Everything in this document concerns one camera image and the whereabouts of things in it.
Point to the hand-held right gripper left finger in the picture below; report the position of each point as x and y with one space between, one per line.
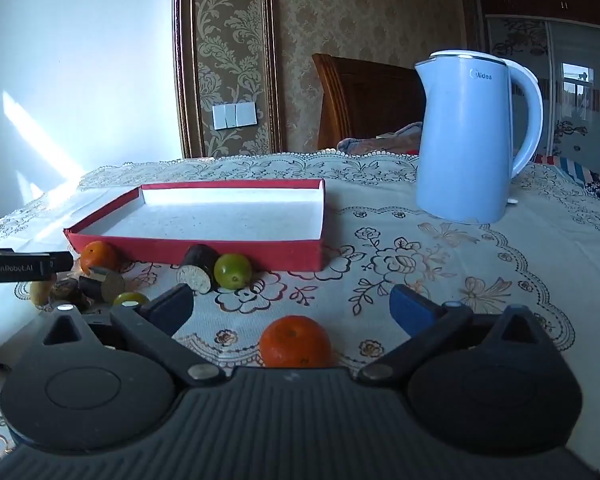
172 306

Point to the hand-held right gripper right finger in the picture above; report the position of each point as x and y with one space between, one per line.
411 307

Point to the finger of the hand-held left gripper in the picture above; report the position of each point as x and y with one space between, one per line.
61 262

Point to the tan longan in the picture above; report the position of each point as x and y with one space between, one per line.
40 293

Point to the orange mandarin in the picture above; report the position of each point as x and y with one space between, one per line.
100 256
295 342

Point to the green jujube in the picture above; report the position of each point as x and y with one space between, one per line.
233 271
130 299

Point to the round dark sugarcane piece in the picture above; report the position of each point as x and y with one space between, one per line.
198 267

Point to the split dark sugarcane piece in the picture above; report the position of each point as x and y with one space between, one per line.
101 286

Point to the red shallow cardboard box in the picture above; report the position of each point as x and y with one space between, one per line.
205 220

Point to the white lace floral tablecloth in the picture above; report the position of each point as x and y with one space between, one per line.
380 270

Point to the light blue electric kettle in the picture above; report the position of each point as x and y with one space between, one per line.
460 150

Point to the pink crumpled blanket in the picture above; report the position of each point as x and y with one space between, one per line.
380 144

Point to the brown wooden bed headboard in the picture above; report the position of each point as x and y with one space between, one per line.
370 105

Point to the striped bedding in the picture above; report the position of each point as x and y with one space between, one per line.
580 172

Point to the patterned glass door wardrobe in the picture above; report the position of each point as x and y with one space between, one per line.
545 85

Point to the white wall light switch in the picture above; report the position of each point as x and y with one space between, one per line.
234 115

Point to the gold wall moulding frame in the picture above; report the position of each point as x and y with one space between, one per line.
267 60

